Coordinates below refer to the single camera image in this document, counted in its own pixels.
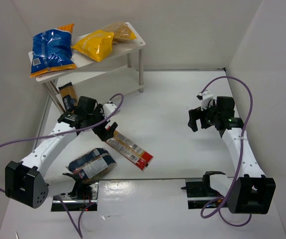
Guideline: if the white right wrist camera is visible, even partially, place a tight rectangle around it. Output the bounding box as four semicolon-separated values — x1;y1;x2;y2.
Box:
197;90;214;111

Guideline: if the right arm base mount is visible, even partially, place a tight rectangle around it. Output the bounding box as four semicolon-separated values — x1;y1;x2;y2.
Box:
181;178;220;210

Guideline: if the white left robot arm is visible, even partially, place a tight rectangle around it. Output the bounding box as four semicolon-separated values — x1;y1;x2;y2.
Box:
5;96;120;209

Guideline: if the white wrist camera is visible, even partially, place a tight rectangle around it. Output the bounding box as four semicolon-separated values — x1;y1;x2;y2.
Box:
197;90;214;111
102;101;121;118

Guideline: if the blue label spaghetti pack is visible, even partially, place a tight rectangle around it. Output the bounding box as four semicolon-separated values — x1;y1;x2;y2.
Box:
59;82;78;113

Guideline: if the dark blue pasta bag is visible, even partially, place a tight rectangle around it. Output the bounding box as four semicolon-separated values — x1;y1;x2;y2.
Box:
66;148;117;180

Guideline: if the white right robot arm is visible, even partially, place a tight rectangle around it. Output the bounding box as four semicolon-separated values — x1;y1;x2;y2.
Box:
188;94;276;215

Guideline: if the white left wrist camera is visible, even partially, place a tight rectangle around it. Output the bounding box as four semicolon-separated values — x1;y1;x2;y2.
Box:
102;101;121;118

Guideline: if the clear bag of pasta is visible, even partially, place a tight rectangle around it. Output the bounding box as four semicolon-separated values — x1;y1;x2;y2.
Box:
102;21;137;44

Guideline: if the blue orange snack bag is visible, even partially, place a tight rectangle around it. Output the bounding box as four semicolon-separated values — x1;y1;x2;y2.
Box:
30;23;77;77

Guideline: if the white two-tier metal shelf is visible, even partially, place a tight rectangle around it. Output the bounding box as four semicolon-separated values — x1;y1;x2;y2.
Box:
28;21;146;122

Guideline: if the yellow snack bag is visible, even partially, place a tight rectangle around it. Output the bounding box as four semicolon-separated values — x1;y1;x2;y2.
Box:
72;30;114;62

